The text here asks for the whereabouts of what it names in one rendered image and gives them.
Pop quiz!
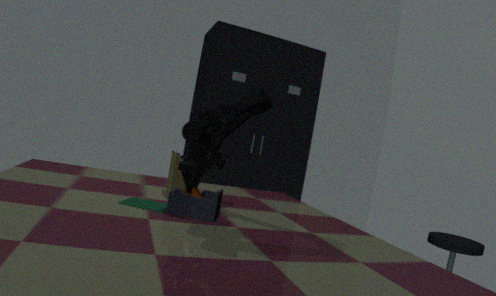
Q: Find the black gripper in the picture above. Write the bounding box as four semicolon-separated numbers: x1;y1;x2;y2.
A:
178;142;211;195

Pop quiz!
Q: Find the orange l-shaped part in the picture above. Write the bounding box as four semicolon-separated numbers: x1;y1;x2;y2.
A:
183;186;204;199

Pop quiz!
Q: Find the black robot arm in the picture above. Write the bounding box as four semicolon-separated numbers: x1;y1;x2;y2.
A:
182;87;273;170

